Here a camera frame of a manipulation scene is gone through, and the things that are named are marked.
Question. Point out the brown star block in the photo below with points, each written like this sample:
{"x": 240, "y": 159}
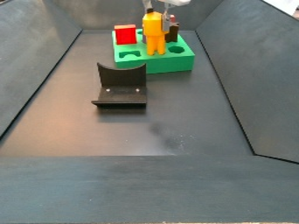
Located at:
{"x": 171, "y": 36}

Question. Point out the red block at back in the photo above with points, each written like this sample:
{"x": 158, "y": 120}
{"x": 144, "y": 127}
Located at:
{"x": 172, "y": 19}

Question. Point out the green shape sorting board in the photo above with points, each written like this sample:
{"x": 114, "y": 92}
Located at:
{"x": 176, "y": 60}

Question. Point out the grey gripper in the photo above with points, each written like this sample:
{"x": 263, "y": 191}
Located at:
{"x": 168, "y": 3}

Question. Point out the yellow three prong block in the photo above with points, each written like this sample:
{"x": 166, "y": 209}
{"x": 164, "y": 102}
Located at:
{"x": 154, "y": 33}

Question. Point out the red rectangular block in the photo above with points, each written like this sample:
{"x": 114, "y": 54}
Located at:
{"x": 126, "y": 34}

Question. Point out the black curved bracket stand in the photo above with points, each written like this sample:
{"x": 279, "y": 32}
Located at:
{"x": 122, "y": 86}

